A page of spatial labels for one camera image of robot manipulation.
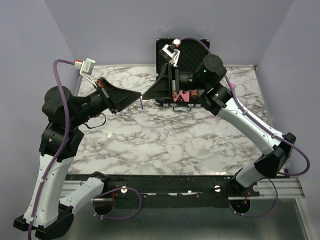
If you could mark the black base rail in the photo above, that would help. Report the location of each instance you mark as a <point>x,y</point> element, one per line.
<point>177,191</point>

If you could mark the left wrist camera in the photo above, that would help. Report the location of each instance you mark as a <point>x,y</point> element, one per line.
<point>86,68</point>

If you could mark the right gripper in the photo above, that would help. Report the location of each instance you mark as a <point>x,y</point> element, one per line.
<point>162,88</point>

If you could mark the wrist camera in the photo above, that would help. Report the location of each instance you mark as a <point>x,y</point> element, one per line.
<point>86,68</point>
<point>171,53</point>

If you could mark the black poker chip case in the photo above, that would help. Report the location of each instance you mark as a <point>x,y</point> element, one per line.
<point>191,55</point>

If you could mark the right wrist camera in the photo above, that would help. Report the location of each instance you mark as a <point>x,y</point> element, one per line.
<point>171,53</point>

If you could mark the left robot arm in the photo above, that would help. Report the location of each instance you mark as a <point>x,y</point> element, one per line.
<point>49,215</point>

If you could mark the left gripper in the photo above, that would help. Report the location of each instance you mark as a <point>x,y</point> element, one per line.
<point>117,99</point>

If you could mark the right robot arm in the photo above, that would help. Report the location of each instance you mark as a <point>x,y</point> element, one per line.
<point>275,146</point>

